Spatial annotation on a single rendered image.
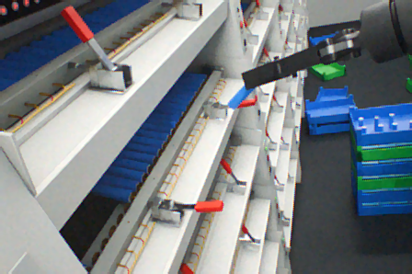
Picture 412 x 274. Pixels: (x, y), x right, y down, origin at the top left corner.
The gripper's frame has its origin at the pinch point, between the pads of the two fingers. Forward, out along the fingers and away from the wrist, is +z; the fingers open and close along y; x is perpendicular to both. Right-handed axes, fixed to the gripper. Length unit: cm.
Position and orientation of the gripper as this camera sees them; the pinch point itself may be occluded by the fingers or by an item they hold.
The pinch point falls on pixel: (266, 74)
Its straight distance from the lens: 55.8
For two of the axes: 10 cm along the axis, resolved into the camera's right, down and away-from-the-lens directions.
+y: -6.2, 2.8, -7.4
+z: -7.2, 1.7, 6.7
